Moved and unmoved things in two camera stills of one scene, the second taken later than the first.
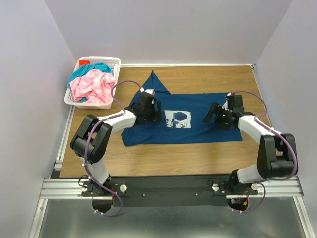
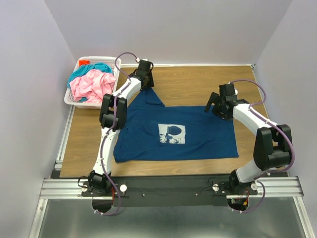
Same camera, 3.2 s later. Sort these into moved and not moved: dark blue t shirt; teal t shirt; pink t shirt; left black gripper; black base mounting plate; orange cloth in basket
Moved: dark blue t shirt; left black gripper
Not moved: pink t shirt; black base mounting plate; teal t shirt; orange cloth in basket
